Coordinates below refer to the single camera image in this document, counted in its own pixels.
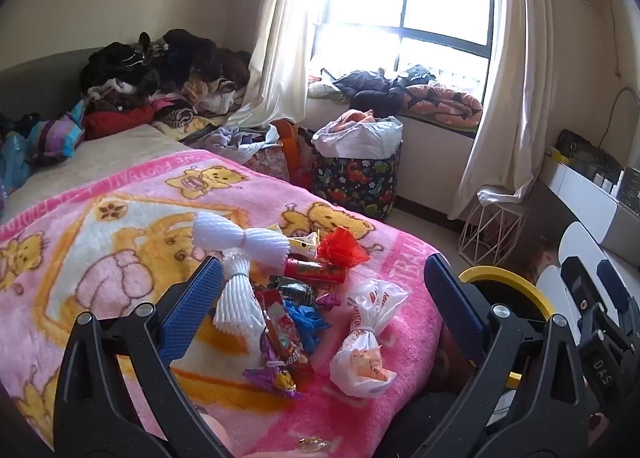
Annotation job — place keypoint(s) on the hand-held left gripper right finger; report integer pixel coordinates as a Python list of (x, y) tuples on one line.
[(452, 303)]

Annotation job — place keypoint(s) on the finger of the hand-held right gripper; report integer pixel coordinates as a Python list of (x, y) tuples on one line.
[(580, 283), (615, 283)]

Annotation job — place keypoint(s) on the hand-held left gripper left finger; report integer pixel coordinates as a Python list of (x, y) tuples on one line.
[(192, 308)]

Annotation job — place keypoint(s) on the long white foam net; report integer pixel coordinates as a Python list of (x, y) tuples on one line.
[(237, 303)]

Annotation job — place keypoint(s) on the yellow rimmed black bin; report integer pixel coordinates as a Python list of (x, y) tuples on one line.
[(500, 274)]

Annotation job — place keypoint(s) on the bow-shaped white foam net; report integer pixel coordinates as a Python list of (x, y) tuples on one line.
[(225, 235)]

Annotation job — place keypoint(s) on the red snack packet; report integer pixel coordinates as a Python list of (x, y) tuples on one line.
[(282, 338)]

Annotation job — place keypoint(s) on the dark candy wrapper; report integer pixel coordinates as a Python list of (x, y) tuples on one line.
[(290, 290)]

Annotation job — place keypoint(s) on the purple snack packet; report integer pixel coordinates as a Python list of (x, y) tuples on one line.
[(275, 380)]

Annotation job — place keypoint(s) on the knotted white plastic bag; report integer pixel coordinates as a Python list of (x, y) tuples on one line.
[(360, 368)]

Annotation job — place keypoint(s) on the red mesh net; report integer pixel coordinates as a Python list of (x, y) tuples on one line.
[(342, 248)]

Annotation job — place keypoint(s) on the purple candy wrapper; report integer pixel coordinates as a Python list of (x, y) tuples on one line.
[(325, 299)]

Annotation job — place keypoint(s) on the red tube packet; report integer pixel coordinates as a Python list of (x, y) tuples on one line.
[(315, 269)]

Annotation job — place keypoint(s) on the cardboard box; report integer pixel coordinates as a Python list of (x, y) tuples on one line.
[(542, 260)]

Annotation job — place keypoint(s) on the white vanity table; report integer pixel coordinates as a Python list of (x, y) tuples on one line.
[(585, 193)]

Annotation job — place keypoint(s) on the dark mesh container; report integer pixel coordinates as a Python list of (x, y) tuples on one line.
[(630, 188)]

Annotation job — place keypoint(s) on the small yellow item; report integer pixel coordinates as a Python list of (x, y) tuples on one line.
[(557, 154)]

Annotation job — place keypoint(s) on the white window seat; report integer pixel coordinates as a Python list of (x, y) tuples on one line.
[(425, 163)]

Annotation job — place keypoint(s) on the pink bear print blanket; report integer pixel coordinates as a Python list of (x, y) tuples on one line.
[(350, 418)]

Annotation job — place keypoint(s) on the dinosaur print laundry basket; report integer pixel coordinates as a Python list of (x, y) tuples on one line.
[(355, 183)]

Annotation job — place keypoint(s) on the floral fabric bag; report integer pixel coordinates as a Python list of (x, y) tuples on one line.
[(270, 163)]

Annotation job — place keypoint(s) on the lavender white garment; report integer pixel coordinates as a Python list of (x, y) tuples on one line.
[(225, 140)]

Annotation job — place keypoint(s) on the beige bed mattress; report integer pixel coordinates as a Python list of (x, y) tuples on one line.
[(100, 153)]

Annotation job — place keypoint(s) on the gold candy wrapper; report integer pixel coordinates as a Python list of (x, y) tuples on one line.
[(315, 444)]

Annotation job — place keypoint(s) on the white bag of laundry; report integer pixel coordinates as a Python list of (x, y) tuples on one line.
[(350, 138)]

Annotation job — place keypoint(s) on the orange bag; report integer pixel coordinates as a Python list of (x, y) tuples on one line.
[(287, 138)]

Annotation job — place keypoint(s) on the orange patterned quilt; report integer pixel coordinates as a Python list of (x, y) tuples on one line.
[(440, 103)]

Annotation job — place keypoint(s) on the red garment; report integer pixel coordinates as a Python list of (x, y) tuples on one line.
[(115, 120)]

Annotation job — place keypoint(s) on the cream curtain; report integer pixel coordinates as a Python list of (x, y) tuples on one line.
[(280, 38), (510, 88)]

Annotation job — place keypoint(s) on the striped purple blue cloth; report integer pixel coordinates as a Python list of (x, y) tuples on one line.
[(55, 133)]

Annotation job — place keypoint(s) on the dark jacket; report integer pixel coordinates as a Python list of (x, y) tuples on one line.
[(370, 85)]

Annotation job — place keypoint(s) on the pile of dark clothes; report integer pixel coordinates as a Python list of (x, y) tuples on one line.
[(175, 53)]

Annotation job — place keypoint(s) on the grey headboard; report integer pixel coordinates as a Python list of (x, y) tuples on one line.
[(40, 83)]

